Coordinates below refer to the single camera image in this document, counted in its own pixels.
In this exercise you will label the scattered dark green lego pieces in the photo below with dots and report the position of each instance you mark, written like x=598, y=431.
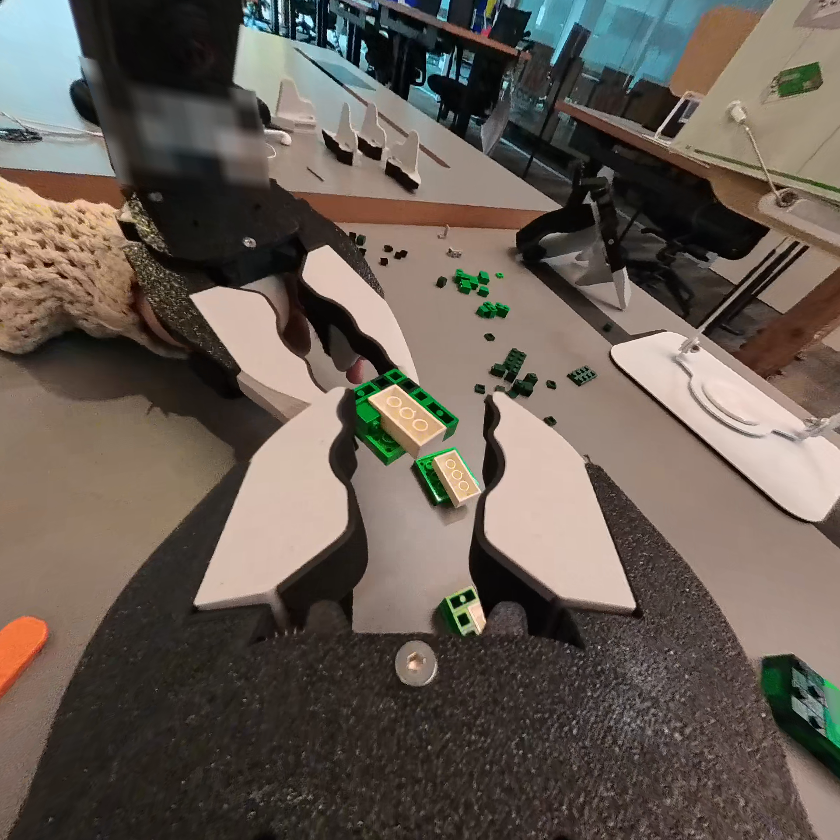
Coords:
x=515, y=364

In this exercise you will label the black pouch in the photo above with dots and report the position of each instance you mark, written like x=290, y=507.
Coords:
x=82, y=98

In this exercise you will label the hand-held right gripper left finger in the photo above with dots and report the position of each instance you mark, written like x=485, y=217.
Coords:
x=289, y=512

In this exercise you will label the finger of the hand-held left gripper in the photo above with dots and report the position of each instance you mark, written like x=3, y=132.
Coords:
x=249, y=341
x=367, y=295

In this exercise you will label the dark green lego plate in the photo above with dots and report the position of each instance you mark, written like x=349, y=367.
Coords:
x=582, y=376

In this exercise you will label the person's left forearm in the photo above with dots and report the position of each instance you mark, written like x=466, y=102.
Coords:
x=59, y=269

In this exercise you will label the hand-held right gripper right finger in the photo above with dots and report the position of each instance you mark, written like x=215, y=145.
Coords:
x=551, y=518

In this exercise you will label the green lego assembly white brick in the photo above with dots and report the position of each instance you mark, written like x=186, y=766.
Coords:
x=403, y=420

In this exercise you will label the scattered bright green lego pieces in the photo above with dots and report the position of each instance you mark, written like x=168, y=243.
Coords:
x=469, y=282

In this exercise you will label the open lego instruction booklet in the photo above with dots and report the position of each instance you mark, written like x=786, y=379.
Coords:
x=800, y=124

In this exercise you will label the spare hand-held gripper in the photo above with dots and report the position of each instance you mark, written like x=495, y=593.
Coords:
x=610, y=275

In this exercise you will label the book stand with white base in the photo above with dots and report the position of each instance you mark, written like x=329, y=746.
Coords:
x=754, y=420

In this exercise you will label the black office chair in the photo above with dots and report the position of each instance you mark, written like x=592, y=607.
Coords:
x=472, y=85
x=695, y=223

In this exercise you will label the tan rounded board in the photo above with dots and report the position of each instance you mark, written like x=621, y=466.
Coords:
x=715, y=46

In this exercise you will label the white frame stand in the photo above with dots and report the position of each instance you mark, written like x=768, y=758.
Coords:
x=682, y=118

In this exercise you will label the person's left hand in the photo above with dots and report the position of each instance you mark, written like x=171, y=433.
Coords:
x=295, y=315

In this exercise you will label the orange brick separator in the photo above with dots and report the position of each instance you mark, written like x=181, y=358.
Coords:
x=19, y=649

